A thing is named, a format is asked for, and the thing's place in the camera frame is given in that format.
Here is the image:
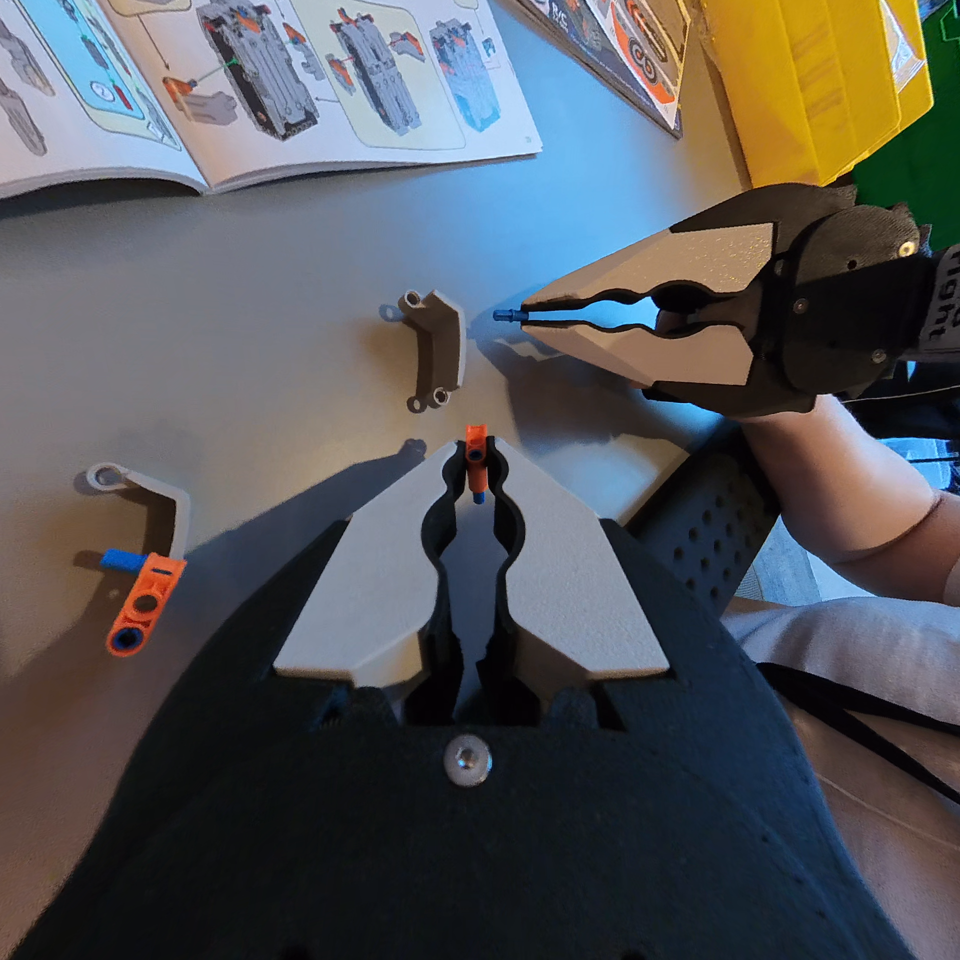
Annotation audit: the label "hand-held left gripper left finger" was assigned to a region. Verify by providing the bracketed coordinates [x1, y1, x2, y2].
[272, 439, 460, 727]

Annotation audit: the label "grey curved panel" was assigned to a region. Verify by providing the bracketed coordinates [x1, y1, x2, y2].
[84, 461, 192, 562]
[377, 288, 471, 415]

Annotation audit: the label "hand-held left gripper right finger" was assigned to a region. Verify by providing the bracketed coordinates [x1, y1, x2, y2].
[480, 437, 672, 727]

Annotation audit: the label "grey desk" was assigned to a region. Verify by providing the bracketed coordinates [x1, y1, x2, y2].
[0, 0, 755, 939]

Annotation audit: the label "open instruction booklet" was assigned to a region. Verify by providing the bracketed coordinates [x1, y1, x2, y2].
[0, 0, 543, 202]

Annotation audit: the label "orange angle connector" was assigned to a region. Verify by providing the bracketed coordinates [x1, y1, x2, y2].
[463, 423, 493, 490]
[105, 552, 188, 659]

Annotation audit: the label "clear plastic bag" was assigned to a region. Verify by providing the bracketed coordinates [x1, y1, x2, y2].
[877, 0, 927, 87]

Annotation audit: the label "yellow storage bin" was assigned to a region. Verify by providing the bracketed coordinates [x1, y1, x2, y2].
[688, 0, 936, 189]

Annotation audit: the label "green storage bin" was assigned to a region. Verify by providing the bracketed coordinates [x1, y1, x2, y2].
[851, 0, 960, 252]

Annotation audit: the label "robot sticker sheet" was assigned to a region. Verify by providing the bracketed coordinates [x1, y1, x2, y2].
[581, 0, 690, 129]

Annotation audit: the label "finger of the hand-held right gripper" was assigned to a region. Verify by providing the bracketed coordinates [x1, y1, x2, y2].
[521, 316, 753, 391]
[519, 221, 779, 310]

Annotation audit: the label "person's right forearm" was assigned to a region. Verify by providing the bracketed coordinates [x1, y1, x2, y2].
[738, 393, 960, 605]

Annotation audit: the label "black perforated chair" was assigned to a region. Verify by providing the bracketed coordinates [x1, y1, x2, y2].
[626, 427, 783, 624]

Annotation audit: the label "person's grey clothing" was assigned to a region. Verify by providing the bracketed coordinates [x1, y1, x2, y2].
[720, 555, 960, 960]

